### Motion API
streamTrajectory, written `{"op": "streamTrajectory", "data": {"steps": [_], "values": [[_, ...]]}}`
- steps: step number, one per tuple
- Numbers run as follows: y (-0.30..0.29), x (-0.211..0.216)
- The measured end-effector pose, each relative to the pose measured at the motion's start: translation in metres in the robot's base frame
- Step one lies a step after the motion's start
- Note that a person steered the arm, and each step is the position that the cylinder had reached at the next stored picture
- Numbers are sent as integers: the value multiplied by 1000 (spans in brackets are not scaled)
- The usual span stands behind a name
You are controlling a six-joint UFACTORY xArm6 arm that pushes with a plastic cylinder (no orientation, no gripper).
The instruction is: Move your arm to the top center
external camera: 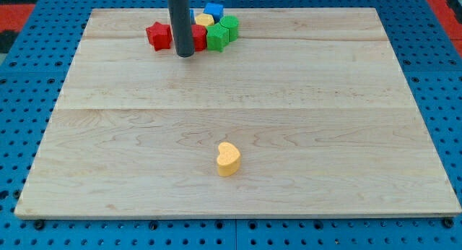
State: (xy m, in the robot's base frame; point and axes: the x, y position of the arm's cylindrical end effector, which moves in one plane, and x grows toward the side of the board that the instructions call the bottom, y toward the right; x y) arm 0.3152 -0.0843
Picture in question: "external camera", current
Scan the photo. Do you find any light wooden board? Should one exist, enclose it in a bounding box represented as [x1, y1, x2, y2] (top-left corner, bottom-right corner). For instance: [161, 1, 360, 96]
[15, 8, 461, 220]

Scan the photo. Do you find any yellow hexagon block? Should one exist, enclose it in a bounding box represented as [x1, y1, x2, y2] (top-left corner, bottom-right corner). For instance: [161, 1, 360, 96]
[194, 13, 215, 27]

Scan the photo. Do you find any yellow heart block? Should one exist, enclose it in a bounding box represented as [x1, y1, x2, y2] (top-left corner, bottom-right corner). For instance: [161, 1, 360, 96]
[217, 142, 241, 177]

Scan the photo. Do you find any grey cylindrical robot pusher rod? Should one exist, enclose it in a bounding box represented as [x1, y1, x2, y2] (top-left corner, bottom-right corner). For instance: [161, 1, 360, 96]
[167, 0, 195, 58]

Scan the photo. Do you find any red block behind rod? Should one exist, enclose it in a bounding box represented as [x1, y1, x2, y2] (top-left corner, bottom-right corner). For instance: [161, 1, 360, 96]
[191, 25, 207, 51]

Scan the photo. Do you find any red star block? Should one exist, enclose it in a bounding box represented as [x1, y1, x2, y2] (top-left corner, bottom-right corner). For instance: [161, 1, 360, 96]
[145, 22, 173, 51]

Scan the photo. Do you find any green cylinder block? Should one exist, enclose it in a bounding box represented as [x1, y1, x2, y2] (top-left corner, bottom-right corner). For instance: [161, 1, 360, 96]
[219, 15, 240, 42]

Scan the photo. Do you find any blue block behind rod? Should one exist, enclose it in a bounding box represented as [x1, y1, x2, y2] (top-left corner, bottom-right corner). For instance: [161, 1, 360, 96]
[189, 9, 196, 25]

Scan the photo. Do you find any green star-shaped block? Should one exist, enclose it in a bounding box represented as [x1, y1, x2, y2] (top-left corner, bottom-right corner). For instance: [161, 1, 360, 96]
[206, 24, 229, 52]

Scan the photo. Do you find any blue cube block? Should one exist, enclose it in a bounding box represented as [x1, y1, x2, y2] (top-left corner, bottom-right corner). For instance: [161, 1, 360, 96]
[204, 3, 224, 23]

